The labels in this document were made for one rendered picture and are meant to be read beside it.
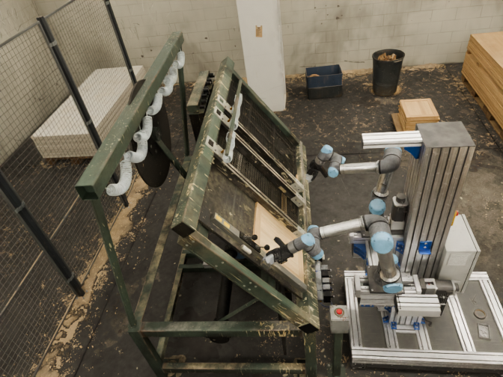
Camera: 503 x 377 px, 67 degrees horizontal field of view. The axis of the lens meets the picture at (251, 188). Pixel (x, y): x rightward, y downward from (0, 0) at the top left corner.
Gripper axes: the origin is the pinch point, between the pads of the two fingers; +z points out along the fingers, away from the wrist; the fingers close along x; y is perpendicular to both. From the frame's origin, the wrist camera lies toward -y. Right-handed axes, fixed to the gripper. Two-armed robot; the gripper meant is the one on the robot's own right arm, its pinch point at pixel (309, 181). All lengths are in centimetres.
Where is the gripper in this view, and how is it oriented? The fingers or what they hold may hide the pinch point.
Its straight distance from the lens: 306.8
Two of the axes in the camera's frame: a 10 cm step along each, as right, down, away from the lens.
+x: -1.1, 6.6, -7.5
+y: -9.3, -3.3, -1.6
